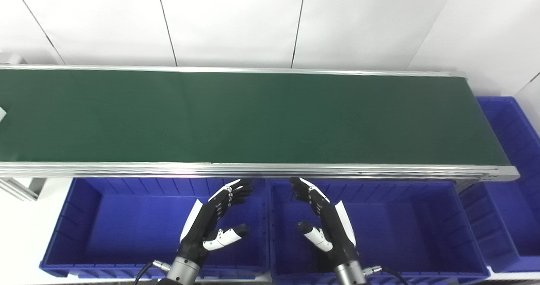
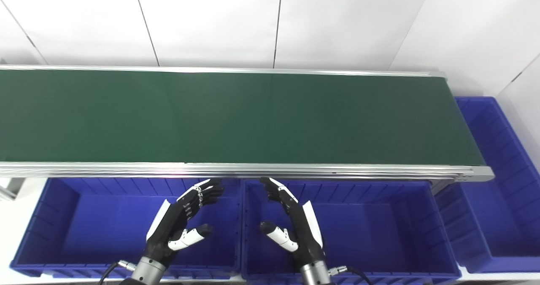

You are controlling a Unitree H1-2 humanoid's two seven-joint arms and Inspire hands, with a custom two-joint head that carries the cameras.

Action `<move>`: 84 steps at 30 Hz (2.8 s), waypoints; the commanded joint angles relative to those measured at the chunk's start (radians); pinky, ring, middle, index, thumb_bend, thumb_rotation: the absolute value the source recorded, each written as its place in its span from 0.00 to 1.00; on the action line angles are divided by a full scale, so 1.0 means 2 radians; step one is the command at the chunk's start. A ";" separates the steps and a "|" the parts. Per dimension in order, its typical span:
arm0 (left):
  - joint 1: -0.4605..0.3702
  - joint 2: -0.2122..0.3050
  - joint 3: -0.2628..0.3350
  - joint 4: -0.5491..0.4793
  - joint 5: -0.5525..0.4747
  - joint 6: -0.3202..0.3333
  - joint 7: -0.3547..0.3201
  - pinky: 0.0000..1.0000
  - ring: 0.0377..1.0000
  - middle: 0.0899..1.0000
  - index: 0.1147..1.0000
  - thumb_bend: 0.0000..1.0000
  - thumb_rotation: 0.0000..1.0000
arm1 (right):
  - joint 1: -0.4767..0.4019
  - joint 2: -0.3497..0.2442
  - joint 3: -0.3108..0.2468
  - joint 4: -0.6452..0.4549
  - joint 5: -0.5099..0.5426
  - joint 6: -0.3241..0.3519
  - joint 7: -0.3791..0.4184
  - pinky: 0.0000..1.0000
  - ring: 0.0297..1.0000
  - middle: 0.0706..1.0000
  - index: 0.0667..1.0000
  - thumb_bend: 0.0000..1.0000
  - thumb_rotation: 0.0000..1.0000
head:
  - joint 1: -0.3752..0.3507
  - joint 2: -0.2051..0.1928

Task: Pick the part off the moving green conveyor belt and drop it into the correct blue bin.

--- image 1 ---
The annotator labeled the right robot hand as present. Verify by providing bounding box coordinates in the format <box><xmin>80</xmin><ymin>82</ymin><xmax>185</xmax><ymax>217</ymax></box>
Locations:
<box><xmin>289</xmin><ymin>177</ymin><xmax>359</xmax><ymax>267</ymax></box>

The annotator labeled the aluminium conveyor leg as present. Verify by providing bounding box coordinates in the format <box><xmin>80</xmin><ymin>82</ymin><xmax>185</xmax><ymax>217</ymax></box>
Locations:
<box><xmin>0</xmin><ymin>177</ymin><xmax>46</xmax><ymax>202</ymax></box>

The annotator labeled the blue plastic bin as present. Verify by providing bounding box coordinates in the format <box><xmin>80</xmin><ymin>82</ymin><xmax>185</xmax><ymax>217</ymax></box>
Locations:
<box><xmin>39</xmin><ymin>177</ymin><xmax>271</xmax><ymax>280</ymax></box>
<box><xmin>267</xmin><ymin>179</ymin><xmax>491</xmax><ymax>285</ymax></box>
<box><xmin>459</xmin><ymin>96</ymin><xmax>540</xmax><ymax>273</ymax></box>

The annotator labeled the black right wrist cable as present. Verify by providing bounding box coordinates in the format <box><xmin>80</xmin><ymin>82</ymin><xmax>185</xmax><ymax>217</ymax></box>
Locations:
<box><xmin>364</xmin><ymin>265</ymin><xmax>409</xmax><ymax>285</ymax></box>

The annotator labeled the grey conveyor motor box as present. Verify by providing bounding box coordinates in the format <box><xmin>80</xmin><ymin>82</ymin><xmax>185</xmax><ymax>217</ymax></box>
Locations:
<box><xmin>0</xmin><ymin>52</ymin><xmax>28</xmax><ymax>65</ymax></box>

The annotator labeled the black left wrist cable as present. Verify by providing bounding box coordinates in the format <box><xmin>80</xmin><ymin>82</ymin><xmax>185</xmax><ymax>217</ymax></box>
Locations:
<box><xmin>134</xmin><ymin>259</ymin><xmax>172</xmax><ymax>285</ymax></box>

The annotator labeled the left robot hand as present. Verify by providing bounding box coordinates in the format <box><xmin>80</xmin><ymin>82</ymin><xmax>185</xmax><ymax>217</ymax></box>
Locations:
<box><xmin>179</xmin><ymin>178</ymin><xmax>254</xmax><ymax>264</ymax></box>

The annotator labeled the green conveyor belt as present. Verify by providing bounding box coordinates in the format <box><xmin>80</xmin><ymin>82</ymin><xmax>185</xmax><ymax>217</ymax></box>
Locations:
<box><xmin>0</xmin><ymin>64</ymin><xmax>520</xmax><ymax>183</ymax></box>
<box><xmin>0</xmin><ymin>68</ymin><xmax>511</xmax><ymax>167</ymax></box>

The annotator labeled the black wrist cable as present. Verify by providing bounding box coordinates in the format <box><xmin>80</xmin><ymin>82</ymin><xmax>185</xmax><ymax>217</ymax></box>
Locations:
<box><xmin>134</xmin><ymin>259</ymin><xmax>172</xmax><ymax>285</ymax></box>
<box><xmin>364</xmin><ymin>265</ymin><xmax>409</xmax><ymax>285</ymax></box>

